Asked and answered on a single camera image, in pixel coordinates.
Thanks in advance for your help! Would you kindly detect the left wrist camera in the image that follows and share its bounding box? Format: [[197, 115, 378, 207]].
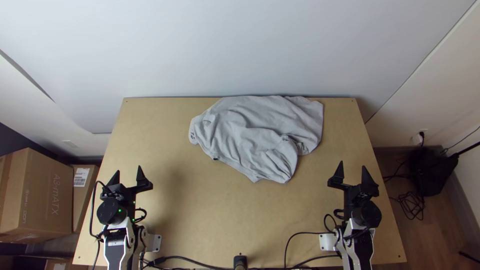
[[101, 190, 125, 202]]

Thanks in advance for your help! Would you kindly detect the grey t-shirt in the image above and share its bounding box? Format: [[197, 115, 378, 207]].
[[188, 95, 325, 184]]

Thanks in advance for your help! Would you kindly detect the tangle of black floor cables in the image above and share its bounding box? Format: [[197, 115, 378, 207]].
[[383, 160, 427, 222]]

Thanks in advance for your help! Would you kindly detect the large brown cardboard box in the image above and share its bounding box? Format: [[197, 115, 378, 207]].
[[0, 147, 74, 245]]

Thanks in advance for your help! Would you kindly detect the labelled brown cardboard box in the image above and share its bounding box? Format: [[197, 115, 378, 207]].
[[70, 164, 101, 234]]

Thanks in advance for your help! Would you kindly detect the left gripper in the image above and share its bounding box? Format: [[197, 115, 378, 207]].
[[100, 165, 154, 218]]

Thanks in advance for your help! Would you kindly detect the black cable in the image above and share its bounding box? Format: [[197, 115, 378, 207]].
[[140, 255, 241, 270], [291, 253, 343, 270], [440, 125, 480, 155], [283, 231, 337, 270], [88, 180, 110, 270]]

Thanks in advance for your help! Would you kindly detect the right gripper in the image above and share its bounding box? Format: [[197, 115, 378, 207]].
[[327, 161, 380, 221]]

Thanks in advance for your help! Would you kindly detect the white wall outlet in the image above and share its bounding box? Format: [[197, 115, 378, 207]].
[[410, 128, 429, 146]]

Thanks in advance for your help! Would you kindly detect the black bag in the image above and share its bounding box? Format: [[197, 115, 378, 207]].
[[407, 147, 460, 198]]

